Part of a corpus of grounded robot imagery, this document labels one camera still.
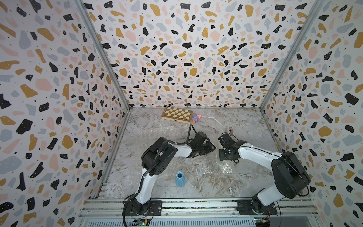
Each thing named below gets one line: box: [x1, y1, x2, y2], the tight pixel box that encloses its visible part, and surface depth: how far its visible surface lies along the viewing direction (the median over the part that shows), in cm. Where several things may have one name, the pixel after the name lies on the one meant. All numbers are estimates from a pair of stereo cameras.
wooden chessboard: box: [160, 106, 194, 125], surface depth 115 cm
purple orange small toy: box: [192, 115, 199, 124], surface depth 112 cm
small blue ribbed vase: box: [175, 170, 186, 188], surface depth 76 cm
